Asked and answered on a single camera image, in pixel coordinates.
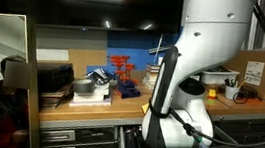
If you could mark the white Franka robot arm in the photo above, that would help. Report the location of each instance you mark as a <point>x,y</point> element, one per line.
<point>210,42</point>

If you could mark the orange hex keys blue stand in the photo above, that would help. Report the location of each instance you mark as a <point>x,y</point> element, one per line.
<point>127,88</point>

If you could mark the stack of books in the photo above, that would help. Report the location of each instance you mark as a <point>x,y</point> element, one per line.
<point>150,76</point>

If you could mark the shiny crumpled foil bag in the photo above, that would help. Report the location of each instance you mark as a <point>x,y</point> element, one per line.
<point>100,75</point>

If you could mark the stack of white boxes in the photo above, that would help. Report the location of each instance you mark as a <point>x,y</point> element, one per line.
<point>93,98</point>

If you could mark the brown cardboard sheet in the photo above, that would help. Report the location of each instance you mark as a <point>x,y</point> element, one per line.
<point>87,60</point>

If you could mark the dark blue cylindrical tool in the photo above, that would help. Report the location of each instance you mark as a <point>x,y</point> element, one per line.
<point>131,139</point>

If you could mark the black equipment case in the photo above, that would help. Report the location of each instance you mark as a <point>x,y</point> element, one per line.
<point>55,77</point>

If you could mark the yellow red toy block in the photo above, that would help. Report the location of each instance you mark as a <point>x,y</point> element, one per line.
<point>211,94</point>

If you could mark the stack of magazines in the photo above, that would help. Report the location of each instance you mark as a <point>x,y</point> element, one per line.
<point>54,98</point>

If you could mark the white paper sheet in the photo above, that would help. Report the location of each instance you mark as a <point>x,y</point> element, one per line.
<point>52,55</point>

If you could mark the white plastic bin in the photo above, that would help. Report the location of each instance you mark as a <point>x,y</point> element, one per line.
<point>219,77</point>

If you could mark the wood framed panel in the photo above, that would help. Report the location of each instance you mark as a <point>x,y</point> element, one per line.
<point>37,56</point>

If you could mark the white cup with pens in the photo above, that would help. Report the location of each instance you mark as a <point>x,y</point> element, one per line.
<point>231,92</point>

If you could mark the yellow taped wrist camera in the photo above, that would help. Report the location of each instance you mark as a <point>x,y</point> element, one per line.
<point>145,108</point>

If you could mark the grey duct tape roll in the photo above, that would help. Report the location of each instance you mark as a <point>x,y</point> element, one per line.
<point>83,86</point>

